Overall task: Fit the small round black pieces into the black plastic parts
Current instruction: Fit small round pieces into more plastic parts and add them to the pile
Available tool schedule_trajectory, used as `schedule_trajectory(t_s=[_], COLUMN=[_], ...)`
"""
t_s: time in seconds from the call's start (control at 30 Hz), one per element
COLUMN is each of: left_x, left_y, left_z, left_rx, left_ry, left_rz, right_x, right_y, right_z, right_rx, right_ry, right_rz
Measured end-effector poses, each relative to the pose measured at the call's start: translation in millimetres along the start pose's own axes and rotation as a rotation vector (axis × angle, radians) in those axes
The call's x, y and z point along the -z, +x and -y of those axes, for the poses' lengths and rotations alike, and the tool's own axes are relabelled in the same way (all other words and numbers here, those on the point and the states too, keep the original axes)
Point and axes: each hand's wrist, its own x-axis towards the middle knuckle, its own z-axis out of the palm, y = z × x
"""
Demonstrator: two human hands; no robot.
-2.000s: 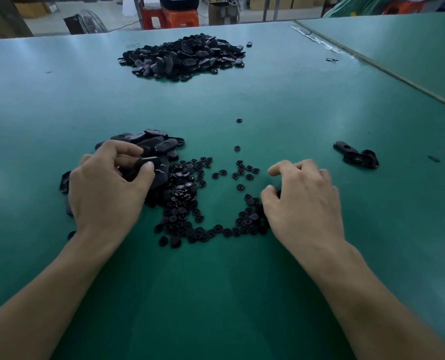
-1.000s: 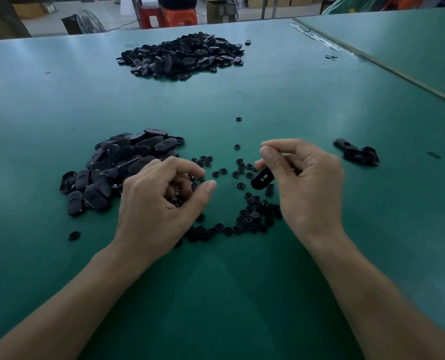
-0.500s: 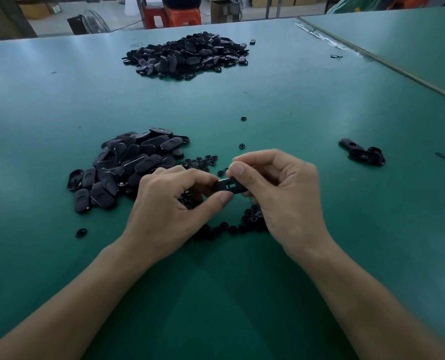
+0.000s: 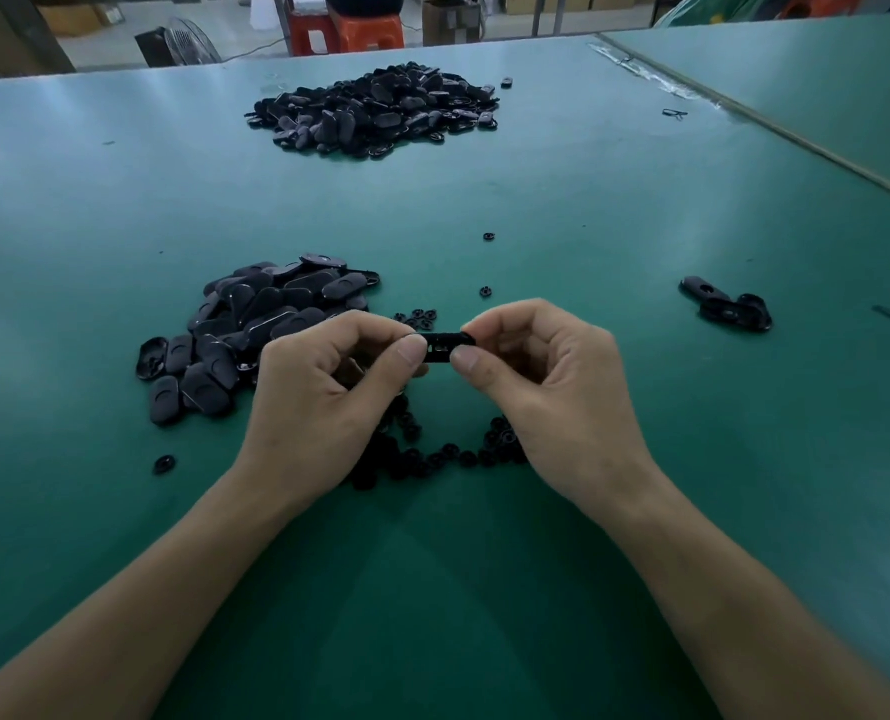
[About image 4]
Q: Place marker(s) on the person's right hand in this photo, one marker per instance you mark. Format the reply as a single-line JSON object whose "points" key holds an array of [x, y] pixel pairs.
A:
{"points": [[565, 412]]}

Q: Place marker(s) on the person's left hand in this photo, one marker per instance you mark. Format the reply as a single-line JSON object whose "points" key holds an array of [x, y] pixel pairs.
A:
{"points": [[310, 420]]}

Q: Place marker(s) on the pile of small black buttons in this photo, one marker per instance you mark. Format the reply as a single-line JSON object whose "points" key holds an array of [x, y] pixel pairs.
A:
{"points": [[415, 457]]}

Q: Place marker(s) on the pile of black oval shells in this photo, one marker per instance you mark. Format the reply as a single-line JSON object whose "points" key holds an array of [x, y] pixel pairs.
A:
{"points": [[727, 307]]}

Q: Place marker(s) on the person's left forearm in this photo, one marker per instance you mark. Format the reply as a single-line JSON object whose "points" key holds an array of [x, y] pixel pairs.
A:
{"points": [[115, 630]]}

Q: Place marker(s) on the person's right forearm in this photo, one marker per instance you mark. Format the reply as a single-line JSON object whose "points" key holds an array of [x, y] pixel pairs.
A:
{"points": [[760, 630]]}

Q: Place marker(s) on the small black plastic scrap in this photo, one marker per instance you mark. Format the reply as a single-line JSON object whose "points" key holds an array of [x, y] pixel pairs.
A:
{"points": [[675, 114]]}

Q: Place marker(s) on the red plastic stool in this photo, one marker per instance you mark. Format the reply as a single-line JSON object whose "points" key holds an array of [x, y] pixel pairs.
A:
{"points": [[817, 4], [313, 31], [370, 33]]}

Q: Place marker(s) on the grey floor fan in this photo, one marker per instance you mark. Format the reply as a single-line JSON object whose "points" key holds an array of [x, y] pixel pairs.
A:
{"points": [[178, 43]]}

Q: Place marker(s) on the small open cardboard box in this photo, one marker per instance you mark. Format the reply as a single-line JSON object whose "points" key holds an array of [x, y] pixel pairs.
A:
{"points": [[454, 19]]}

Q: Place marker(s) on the green striped bag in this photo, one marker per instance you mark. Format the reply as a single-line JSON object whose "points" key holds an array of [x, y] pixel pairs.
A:
{"points": [[723, 7]]}

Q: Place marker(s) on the large brown cardboard box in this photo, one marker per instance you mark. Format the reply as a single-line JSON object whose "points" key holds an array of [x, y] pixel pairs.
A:
{"points": [[10, 34]]}

